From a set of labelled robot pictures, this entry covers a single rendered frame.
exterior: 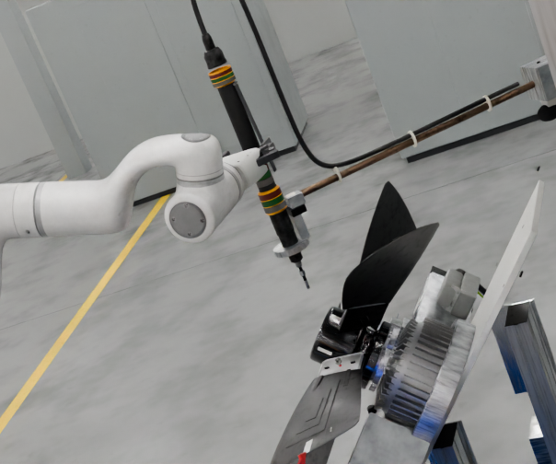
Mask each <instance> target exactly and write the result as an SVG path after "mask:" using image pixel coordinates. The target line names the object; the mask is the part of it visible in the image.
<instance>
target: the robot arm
mask: <svg viewBox="0 0 556 464"><path fill-rule="evenodd" d="M261 151H262V153H263V156H262V157H261V155H260V152H261ZM278 157H280V153H279V151H278V149H276V147H275V144H274V142H272V141H271V139H270V137H268V138H266V139H265V140H264V141H263V142H262V143H261V147H260V148H251V149H249V150H245V151H242V152H239V153H236V154H233V155H230V153H229V151H225V152H224V153H223V154H222V150H221V145H220V143H219V141H218V140H217V138H216V137H215V136H213V135H211V134H208V133H179V134H169V135H162V136H158V137H154V138H151V139H148V140H146V141H144V142H142V143H141V144H139V145H138V146H137V147H135V148H134V149H133V150H132V151H131V152H130V153H129V154H128V155H127V156H126V157H125V158H124V159H123V160H122V162H121V163H120V165H119V166H118V167H117V168H116V169H115V170H114V171H113V172H112V173H111V174H110V175H109V176H108V177H107V178H106V179H104V180H83V181H50V182H28V183H6V184H0V295H1V287H2V254H3V247H4V245H5V243H6V241H7V240H9V239H11V238H44V237H64V236H82V235H102V234H113V233H118V232H121V231H123V230H124V229H126V228H127V227H128V225H129V224H130V221H131V218H132V212H133V200H134V195H135V190H136V186H137V183H138V181H139V179H141V177H142V176H143V175H144V174H145V173H146V172H147V171H148V170H150V169H152V168H157V167H163V166H172V167H174V168H175V170H176V177H177V188H176V192H175V195H174V196H173V197H172V198H171V199H170V200H169V201H168V203H167V206H166V208H165V221H166V224H167V226H168V229H169V230H170V232H171V233H172V234H173V235H174V236H175V237H177V238H178V239H180V240H182V241H185V242H189V243H198V242H202V241H204V240H206V239H207V238H209V237H210V236H211V235H212V234H213V232H214V231H215V230H216V229H217V227H218V226H219V225H220V224H221V223H222V221H223V220H224V219H225V218H226V216H227V215H228V214H229V213H230V212H231V210H232V209H233V208H234V207H235V206H236V205H237V203H238V202H239V201H240V199H241V198H242V195H243V191H244V190H246V189H247V188H249V187H250V186H252V185H253V184H254V183H256V182H257V181H258V180H259V179H260V178H261V177H262V176H263V175H264V174H265V173H266V172H267V170H268V169H267V166H266V165H264V164H266V163H268V162H270V161H273V160H275V159H276V158H278Z"/></svg>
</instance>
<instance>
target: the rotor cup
mask: <svg viewBox="0 0 556 464"><path fill-rule="evenodd" d="M344 311H345V310H343V309H340V308H338V307H334V306H332V307H330V309H329V311H328V313H327V315H326V317H325V319H324V320H323V323H322V325H321V327H320V329H319V333H318V336H317V338H316V340H315V342H314V344H313V347H312V350H311V352H310V356H309V357H310V359H311V360H312V361H314V362H317V363H319V364H322V362H324V361H325V360H327V359H331V358H335V357H339V356H344V355H348V354H356V353H363V354H364V356H365V357H366V359H365V362H364V365H363V367H362V370H363V371H362V389H365V388H366V386H367V384H368V382H369V380H370V377H371V376H372V374H373V372H374V369H375V367H376V363H377V361H378V358H379V356H380V355H381V352H382V350H383V347H384V345H385V342H386V340H387V337H388V334H389V332H390V329H391V326H392V324H391V323H389V322H386V321H383V322H382V324H381V326H380V328H379V330H377V331H372V330H370V329H368V328H367V327H364V328H359V329H352V330H347V331H339V329H340V325H339V322H340V321H339V320H337V319H334V318H332V317H331V315H335V316H337V317H339V318H341V317H342V315H343V313H344ZM319 347H320V348H322V349H325V350H327V351H329V352H332V354H331V355H329V354H325V353H323V352H321V351H319V350H318V348H319Z"/></svg>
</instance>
